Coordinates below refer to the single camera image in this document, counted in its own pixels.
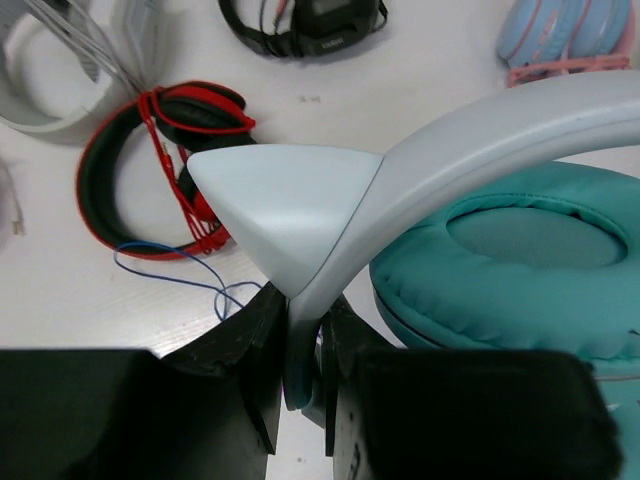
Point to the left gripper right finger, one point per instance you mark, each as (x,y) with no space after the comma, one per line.
(394,413)

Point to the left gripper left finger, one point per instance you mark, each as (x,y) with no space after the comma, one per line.
(209,410)

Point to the teal cat-ear headphones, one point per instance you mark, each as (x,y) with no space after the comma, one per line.
(477,230)

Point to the red and black headphones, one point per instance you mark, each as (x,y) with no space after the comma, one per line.
(140,153)

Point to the pink and blue headphones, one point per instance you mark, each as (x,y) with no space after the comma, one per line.
(545,39)

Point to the grey white gaming headset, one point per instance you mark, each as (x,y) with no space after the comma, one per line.
(67,65)

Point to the black headset with cable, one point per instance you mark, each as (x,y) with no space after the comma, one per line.
(317,28)

